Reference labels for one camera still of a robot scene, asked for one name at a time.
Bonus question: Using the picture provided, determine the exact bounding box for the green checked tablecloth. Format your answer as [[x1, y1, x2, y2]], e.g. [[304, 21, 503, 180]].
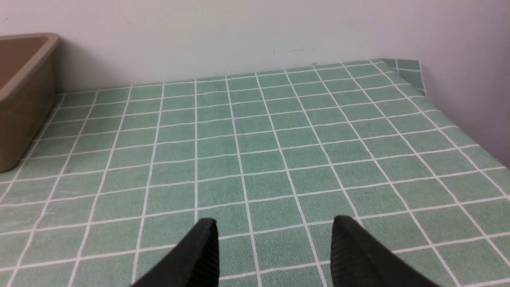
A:
[[0, 59, 510, 287]]

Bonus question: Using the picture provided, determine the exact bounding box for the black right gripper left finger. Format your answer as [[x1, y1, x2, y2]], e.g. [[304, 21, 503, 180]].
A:
[[132, 218, 219, 287]]

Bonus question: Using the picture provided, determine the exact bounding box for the olive brown plastic bin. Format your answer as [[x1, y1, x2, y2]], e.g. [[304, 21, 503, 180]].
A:
[[0, 33, 61, 172]]

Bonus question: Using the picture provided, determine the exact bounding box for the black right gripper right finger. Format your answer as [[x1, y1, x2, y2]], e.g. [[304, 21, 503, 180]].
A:
[[330, 215, 438, 287]]

